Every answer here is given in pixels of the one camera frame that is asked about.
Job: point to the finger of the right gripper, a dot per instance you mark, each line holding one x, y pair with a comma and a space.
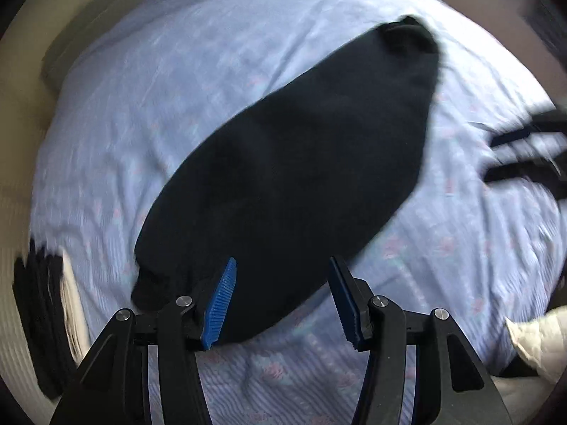
510, 171
511, 136

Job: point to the black knit pants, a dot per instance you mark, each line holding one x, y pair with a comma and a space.
313, 170

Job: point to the white folded garment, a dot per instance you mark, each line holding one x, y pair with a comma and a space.
73, 313

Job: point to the black folded clothes stack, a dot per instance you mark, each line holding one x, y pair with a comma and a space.
36, 286

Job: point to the white quilted pillow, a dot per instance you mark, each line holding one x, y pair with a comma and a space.
541, 343

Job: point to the grey bed frame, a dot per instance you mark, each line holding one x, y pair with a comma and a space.
89, 24

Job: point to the blue floral striped bedsheet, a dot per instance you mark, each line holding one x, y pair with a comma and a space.
146, 94

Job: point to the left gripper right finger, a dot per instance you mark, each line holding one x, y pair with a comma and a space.
452, 386

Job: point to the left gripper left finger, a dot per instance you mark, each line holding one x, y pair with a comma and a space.
111, 385

